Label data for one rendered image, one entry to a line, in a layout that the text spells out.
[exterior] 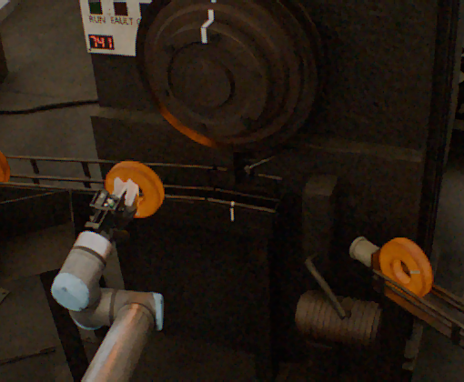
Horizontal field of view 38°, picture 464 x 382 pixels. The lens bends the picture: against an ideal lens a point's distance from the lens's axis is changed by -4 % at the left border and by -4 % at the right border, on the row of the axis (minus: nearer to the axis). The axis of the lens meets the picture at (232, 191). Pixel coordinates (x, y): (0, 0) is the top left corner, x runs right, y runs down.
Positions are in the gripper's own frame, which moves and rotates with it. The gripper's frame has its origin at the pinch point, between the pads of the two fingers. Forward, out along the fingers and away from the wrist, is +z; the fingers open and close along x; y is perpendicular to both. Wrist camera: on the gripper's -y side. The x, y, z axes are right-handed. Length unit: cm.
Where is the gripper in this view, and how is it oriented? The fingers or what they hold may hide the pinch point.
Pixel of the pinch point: (133, 183)
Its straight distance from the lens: 179.1
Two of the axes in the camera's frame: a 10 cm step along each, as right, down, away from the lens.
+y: -1.7, -6.4, -7.5
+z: 3.2, -7.6, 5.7
